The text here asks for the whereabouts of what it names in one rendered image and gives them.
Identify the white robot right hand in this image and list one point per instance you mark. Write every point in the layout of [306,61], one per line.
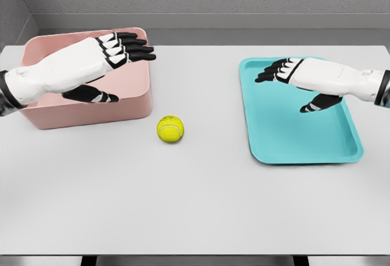
[317,75]

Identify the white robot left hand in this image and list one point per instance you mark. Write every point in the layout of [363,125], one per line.
[82,61]

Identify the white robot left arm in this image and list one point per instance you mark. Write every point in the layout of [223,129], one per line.
[24,86]

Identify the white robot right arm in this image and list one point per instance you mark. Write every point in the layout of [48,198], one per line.
[371,84]

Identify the pink basket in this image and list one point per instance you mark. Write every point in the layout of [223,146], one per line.
[122,95]

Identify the blue tray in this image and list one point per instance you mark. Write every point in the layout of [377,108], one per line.
[292,135]

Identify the yellow tennis ball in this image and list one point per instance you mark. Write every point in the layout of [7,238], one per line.
[170,128]

